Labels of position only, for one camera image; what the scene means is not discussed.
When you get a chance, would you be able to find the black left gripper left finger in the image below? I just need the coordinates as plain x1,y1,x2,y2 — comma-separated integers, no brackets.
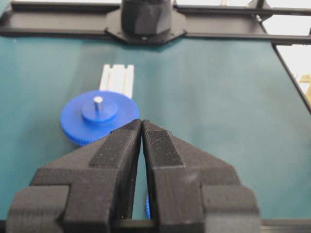
6,119,141,233

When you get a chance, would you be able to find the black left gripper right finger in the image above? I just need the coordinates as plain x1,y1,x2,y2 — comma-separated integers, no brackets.
142,120,260,233

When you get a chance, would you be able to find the small blue plastic gear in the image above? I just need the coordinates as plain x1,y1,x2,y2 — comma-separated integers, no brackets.
145,195,151,219

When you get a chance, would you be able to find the large blue plastic gear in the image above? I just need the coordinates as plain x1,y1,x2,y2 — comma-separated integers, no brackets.
60,90,139,146

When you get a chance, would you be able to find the steel shaft in large gear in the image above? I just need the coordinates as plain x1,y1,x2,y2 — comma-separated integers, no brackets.
93,96,103,112

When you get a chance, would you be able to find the silver aluminium extrusion rail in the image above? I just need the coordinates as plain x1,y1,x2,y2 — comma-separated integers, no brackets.
99,64,134,99

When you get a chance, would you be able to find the black table frame rail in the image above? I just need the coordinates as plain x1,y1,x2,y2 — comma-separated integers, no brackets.
0,0,311,125

